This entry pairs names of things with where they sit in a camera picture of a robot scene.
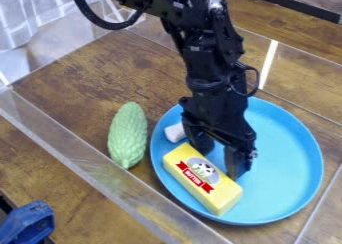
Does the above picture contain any blue round tray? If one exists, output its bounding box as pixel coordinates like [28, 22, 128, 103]
[150, 97, 323, 225]

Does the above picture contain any black cable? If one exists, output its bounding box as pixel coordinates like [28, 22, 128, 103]
[67, 0, 148, 31]

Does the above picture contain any clear acrylic corner bracket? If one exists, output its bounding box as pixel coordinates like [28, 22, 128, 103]
[105, 0, 148, 30]

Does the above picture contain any clear acrylic enclosure wall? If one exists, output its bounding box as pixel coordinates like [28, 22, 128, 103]
[0, 0, 342, 244]

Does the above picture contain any blue clamp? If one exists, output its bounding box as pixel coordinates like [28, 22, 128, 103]
[0, 200, 55, 244]

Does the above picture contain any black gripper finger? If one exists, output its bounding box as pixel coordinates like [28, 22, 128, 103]
[223, 142, 258, 180]
[182, 118, 214, 155]

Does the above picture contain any yellow butter brick toy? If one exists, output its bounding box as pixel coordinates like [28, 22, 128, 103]
[163, 143, 243, 216]

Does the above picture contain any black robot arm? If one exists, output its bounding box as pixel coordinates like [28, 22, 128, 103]
[116, 0, 256, 179]

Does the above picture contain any green bitter gourd toy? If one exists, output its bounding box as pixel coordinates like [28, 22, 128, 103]
[107, 102, 148, 169]

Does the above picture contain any grey checked cloth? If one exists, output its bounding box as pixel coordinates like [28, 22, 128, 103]
[0, 0, 131, 52]

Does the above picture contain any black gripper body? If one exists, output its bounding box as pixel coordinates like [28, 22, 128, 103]
[179, 76, 256, 147]

